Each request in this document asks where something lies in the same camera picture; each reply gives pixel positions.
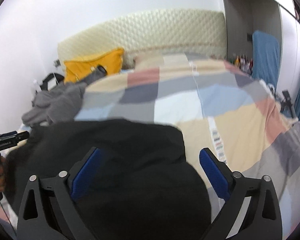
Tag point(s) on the bottles on side shelf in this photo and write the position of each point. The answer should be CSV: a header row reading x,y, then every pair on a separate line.
x,y
243,63

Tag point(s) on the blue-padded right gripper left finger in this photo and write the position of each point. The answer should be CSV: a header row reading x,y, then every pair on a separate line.
x,y
48,209

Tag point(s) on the clear water bottle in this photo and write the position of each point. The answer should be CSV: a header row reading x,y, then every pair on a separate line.
x,y
36,86

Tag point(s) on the grey fleece garment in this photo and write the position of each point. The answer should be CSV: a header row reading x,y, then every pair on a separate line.
x,y
62,103

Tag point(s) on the wall power socket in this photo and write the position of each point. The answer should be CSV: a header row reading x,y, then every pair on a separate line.
x,y
57,63

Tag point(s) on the black bag on nightstand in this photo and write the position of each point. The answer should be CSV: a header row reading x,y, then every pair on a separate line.
x,y
51,81

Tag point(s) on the cream quilted headboard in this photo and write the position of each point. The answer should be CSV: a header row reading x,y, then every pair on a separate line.
x,y
160,31

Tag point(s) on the yellow pillow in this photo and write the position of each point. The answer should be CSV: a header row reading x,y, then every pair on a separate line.
x,y
80,67

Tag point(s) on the person's left hand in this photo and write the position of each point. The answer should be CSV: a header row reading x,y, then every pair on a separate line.
x,y
2,175

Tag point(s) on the black tripod by bed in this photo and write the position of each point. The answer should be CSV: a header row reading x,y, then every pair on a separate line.
x,y
286,104

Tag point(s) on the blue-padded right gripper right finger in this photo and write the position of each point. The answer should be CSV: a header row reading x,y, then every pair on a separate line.
x,y
263,217

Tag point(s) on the black puffer jacket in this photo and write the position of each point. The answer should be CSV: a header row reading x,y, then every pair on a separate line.
x,y
143,187

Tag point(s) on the blue towel on chair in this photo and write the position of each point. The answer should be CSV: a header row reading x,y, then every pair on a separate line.
x,y
266,58

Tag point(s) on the patchwork checkered duvet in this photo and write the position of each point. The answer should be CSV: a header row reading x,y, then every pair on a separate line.
x,y
215,106

